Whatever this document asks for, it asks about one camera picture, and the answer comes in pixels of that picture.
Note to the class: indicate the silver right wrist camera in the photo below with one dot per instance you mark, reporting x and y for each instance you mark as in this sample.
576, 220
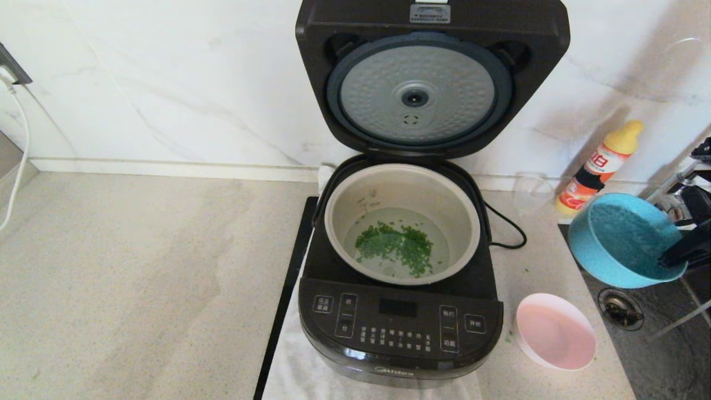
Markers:
699, 203

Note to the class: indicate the teal round bin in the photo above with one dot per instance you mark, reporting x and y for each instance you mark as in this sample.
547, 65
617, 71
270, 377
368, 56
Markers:
622, 244

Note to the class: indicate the black flat strip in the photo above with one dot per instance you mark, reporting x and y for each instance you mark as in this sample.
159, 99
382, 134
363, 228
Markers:
293, 278

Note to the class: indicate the white cloth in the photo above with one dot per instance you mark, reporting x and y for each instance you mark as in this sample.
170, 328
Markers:
294, 372

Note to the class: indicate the white round bowl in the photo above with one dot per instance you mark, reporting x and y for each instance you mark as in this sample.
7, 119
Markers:
555, 333

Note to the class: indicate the chrome faucet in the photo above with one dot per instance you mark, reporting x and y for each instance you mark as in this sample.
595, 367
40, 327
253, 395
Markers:
669, 186

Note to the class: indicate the clear plastic measuring cup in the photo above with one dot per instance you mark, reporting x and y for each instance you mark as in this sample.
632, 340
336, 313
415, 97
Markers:
531, 194

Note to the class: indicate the grey rice cooker inner pot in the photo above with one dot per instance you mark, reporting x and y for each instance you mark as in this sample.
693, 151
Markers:
344, 222

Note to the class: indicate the chopped green vegetables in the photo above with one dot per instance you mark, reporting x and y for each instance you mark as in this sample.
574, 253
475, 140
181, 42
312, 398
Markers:
394, 247

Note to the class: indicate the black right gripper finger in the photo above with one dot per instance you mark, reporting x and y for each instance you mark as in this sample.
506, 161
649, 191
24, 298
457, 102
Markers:
694, 250

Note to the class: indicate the black rice cooker lid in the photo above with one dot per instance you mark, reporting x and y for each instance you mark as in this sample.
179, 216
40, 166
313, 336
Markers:
500, 39

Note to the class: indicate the grey wall socket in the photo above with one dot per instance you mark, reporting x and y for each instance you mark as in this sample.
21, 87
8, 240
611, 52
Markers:
14, 69

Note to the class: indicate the metal sink drain strainer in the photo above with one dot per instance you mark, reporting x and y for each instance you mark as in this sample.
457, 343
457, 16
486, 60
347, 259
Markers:
621, 311

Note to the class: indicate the black Midea rice cooker body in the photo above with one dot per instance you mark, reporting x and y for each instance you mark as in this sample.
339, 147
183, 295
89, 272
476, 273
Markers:
400, 333

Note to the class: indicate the orange yellow detergent bottle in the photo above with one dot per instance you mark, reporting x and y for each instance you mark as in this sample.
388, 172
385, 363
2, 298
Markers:
595, 169

